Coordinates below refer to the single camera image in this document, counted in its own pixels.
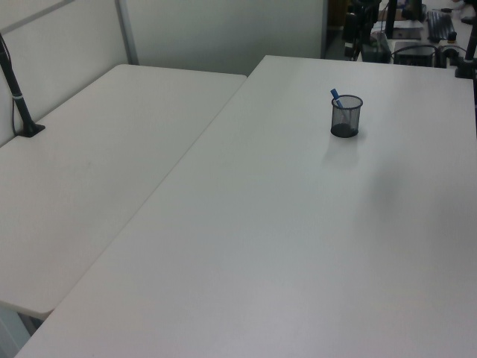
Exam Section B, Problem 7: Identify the blue whiteboard marker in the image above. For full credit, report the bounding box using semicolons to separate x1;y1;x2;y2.
329;88;345;110

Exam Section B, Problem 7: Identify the black mesh pen cup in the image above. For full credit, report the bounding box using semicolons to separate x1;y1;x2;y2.
330;95;364;138

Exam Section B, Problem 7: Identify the white side table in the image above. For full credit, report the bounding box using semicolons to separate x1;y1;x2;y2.
0;63;249;320

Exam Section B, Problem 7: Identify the dark grey case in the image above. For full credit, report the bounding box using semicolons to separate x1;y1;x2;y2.
359;31;391;63

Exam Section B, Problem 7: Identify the black equipment box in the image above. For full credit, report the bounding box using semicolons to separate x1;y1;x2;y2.
394;41;437;68

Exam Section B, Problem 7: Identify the black monitor stand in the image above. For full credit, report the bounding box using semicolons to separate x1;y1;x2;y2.
385;0;399;39

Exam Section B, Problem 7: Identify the white paper stack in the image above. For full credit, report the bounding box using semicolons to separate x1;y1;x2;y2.
391;19;426;41

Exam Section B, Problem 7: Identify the white device with black knob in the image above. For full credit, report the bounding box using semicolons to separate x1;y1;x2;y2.
437;31;467;69

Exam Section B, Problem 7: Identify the black keyboard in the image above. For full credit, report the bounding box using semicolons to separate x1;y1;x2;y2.
426;10;454;43

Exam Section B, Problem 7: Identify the black pole with table clamp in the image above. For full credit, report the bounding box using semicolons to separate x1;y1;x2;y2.
453;21;477;80

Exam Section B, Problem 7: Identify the grey metal partition post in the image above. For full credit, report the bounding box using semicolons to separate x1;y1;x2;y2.
115;0;140;66

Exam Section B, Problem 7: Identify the black camera pole with base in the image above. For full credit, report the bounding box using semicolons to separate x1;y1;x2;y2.
0;31;46;139

